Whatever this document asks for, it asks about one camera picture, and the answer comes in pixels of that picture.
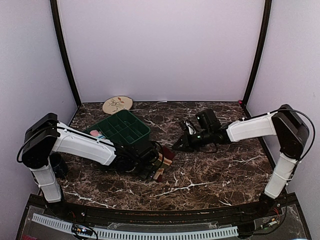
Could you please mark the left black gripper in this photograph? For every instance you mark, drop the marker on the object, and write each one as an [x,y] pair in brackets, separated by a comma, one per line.
[149,173]

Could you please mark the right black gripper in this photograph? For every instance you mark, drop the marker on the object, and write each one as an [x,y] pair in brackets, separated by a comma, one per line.
[184,140]

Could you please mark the striped beige brown sock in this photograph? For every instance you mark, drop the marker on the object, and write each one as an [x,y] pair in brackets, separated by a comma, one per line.
[165,162]

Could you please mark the green plastic divider tray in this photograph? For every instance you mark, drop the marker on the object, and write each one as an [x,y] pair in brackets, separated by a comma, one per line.
[124,128]

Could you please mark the pink sock with green patches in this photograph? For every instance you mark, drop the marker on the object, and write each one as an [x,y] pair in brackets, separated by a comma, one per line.
[97,134]

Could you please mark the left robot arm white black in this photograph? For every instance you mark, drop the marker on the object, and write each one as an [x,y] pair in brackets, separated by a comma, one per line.
[49,135]

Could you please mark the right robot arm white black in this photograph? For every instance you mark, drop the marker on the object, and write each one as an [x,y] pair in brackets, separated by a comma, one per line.
[285,123]

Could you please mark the round embroidered plate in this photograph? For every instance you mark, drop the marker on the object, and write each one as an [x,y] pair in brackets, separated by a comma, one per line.
[116,104]

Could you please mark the dark blue cup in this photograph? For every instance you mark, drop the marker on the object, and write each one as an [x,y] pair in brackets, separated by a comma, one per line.
[58,165]

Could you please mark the small green circuit board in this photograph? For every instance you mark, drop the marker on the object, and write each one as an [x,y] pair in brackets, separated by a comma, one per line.
[81,230]

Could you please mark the black front table rail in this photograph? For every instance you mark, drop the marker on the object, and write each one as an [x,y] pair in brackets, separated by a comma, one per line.
[234,215]

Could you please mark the black left frame post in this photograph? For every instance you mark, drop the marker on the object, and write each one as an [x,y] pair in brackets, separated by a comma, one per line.
[63,51]

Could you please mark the black frame post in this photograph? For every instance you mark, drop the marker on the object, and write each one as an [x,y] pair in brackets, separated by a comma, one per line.
[63,51]
[258,52]

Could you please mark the black right frame post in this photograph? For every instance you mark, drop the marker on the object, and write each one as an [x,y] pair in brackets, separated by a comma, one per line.
[258,52]

